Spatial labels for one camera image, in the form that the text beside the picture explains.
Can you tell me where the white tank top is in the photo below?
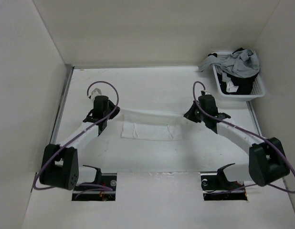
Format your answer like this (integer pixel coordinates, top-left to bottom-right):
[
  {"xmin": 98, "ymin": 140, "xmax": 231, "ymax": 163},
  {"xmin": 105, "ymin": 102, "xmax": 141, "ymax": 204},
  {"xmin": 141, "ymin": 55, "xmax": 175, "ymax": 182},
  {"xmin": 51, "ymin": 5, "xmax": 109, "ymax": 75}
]
[{"xmin": 121, "ymin": 109, "xmax": 185, "ymax": 141}]

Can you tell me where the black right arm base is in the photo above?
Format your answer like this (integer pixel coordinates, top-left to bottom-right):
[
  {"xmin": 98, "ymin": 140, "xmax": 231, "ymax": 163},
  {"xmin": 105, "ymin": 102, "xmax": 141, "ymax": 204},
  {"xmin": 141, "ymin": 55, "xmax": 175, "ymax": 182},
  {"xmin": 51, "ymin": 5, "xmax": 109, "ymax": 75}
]
[{"xmin": 200, "ymin": 172, "xmax": 247, "ymax": 201}]

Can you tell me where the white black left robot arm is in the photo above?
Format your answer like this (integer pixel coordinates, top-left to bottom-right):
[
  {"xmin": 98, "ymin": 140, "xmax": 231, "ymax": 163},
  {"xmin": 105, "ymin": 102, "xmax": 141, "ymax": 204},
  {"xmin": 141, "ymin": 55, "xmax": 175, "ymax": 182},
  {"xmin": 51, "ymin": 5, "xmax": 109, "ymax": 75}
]
[{"xmin": 38, "ymin": 95, "xmax": 120, "ymax": 190}]

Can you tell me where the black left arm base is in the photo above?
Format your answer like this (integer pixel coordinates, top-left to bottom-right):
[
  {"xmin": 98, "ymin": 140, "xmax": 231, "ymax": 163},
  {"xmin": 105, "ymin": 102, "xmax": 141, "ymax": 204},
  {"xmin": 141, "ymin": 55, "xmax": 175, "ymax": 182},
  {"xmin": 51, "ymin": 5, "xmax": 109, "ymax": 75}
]
[{"xmin": 72, "ymin": 173, "xmax": 117, "ymax": 202}]

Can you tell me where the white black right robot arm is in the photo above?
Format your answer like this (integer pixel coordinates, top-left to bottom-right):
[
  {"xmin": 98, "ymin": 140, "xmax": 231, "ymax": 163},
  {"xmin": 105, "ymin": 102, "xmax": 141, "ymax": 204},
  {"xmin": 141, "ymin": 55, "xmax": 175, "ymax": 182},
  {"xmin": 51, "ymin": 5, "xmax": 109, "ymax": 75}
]
[{"xmin": 183, "ymin": 94, "xmax": 291, "ymax": 189}]

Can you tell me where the black tank top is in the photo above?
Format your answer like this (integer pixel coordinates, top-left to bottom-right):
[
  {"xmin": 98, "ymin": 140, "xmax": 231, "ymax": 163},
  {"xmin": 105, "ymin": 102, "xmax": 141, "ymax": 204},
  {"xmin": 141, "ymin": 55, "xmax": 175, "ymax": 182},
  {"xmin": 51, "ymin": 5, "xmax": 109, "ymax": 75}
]
[{"xmin": 208, "ymin": 48, "xmax": 259, "ymax": 95}]

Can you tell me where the grey tank top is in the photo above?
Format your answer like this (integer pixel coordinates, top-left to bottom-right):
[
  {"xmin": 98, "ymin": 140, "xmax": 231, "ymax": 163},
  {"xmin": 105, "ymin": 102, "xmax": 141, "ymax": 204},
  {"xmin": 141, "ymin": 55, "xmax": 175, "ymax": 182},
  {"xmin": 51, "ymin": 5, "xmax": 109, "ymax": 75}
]
[{"xmin": 198, "ymin": 49, "xmax": 260, "ymax": 78}]

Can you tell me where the white plastic laundry basket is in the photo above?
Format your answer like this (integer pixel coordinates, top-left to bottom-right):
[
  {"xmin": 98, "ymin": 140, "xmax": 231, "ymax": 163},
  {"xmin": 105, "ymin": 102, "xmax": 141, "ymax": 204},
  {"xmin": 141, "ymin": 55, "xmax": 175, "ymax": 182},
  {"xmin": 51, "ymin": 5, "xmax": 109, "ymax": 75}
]
[{"xmin": 210, "ymin": 52, "xmax": 265, "ymax": 101}]

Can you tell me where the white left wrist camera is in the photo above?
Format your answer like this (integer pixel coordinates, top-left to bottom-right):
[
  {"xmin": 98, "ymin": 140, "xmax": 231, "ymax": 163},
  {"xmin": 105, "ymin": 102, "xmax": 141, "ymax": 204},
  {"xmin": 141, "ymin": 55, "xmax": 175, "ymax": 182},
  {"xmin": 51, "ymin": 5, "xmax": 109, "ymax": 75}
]
[{"xmin": 87, "ymin": 88, "xmax": 102, "ymax": 102}]

